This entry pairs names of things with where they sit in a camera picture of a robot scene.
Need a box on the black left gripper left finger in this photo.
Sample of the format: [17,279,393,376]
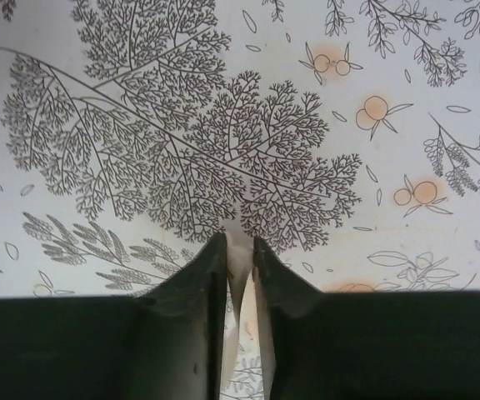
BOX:
[0,232,228,400]

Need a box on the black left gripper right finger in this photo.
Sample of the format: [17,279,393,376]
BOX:
[252,237,480,400]

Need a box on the cream satin ribbon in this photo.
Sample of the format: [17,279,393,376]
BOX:
[221,222,277,400]

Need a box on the white floral print tablecloth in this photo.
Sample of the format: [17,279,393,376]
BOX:
[0,0,480,400]

